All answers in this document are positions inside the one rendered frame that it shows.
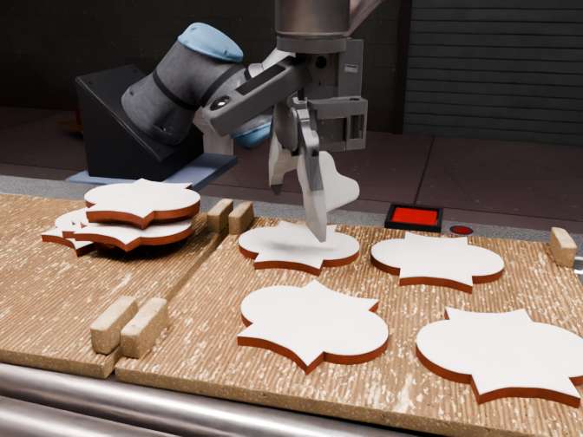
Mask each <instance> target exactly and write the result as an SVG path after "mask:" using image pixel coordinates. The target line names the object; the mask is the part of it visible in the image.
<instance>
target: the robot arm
mask: <svg viewBox="0 0 583 437"><path fill-rule="evenodd" d="M382 1H384V0H275V30H276V31H277V32H278V33H279V34H281V35H280V36H277V47H276V48H275V50H273V52H271V54H270V55H269V56H268V57H267V58H266V59H265V60H264V61H263V63H252V64H250V66H249V67H248V68H245V67H244V66H243V65H242V64H241V63H240V62H241V61H242V58H243V52H242V51H241V49H240V48H239V46H238V45H237V44H236V43H235V42H234V41H232V40H231V39H230V38H229V37H228V36H226V35H224V34H223V33H221V32H220V31H218V30H217V29H215V28H213V27H211V26H209V25H206V24H204V23H193V24H191V25H190V26H189V27H188V28H187V29H186V31H185V32H184V33H183V34H182V35H181V36H179V37H178V40H177V42H176V43H175V44H174V45H173V47H172V48H171V49H170V50H169V51H168V52H167V54H166V55H165V57H164V58H163V59H162V60H161V62H160V63H159V65H158V66H157V67H156V68H155V70H154V71H153V72H152V74H150V75H148V76H147V77H145V78H143V79H142V80H140V81H138V82H137V83H135V84H134V85H132V86H131V87H129V88H128V90H127V91H126V92H125V94H124V95H123V96H122V98H121V103H122V106H123V108H124V110H125V112H126V114H127V116H128V117H129V119H130V120H131V121H132V122H133V123H134V124H135V125H136V126H137V127H138V128H139V129H140V130H141V131H142V132H144V133H145V134H147V135H148V136H150V137H151V138H153V139H155V140H157V141H159V142H162V143H165V144H168V145H177V144H180V143H181V142H182V141H183V140H184V138H185V137H186V136H187V134H188V131H189V129H190V127H191V125H192V122H193V118H194V116H195V113H196V111H197V110H198V109H199V108H200V106H202V107H203V109H202V115H203V116H204V118H205V120H206V122H207V124H208V125H209V127H210V128H211V129H212V130H213V131H214V132H215V133H216V134H217V135H218V136H219V137H225V136H227V135H228V134H229V135H230V136H231V137H230V138H231V139H234V140H235V141H236V142H237V143H238V144H239V145H240V146H241V147H243V148H244V149H246V150H251V149H254V148H255V147H256V146H258V145H259V144H260V143H262V142H263V141H265V140H266V139H268V138H269V137H270V138H269V185H270V188H271V189H272V190H273V192H274V193H275V194H276V195H280V192H281V189H282V186H283V177H284V175H285V173H286V172H289V171H291V170H294V169H297V172H298V180H299V183H300V185H301V187H302V191H303V196H304V206H305V211H306V216H307V227H308V228H309V229H310V230H311V232H312V233H313V234H314V236H315V237H316V238H317V240H318V241H319V242H320V243H323V242H325V241H326V231H327V219H326V213H327V212H329V211H331V210H334V209H336V208H338V207H339V206H342V205H345V204H347V203H350V202H351V201H353V200H355V199H356V198H357V197H358V195H359V186H358V183H357V182H356V181H355V180H353V179H350V178H347V177H344V176H342V175H340V174H339V173H338V172H337V170H336V168H335V164H334V160H333V158H332V157H331V156H330V155H329V154H328V153H329V152H338V151H345V150H354V149H362V148H365V140H366V124H367V109H368V101H367V100H365V99H363V98H362V97H361V84H362V67H363V50H364V40H362V39H354V38H352V37H350V35H351V34H352V33H353V32H354V31H355V30H356V29H357V28H358V27H359V26H360V24H361V23H362V22H363V21H364V20H365V19H366V18H367V17H368V16H369V15H370V14H371V13H372V12H373V11H374V10H375V9H376V7H377V6H378V5H379V4H380V3H381V2H382ZM360 114H362V115H363V125H362V138H359V129H360V121H361V117H360ZM324 150H325V151H327V152H328V153H326V152H320V151H324Z"/></svg>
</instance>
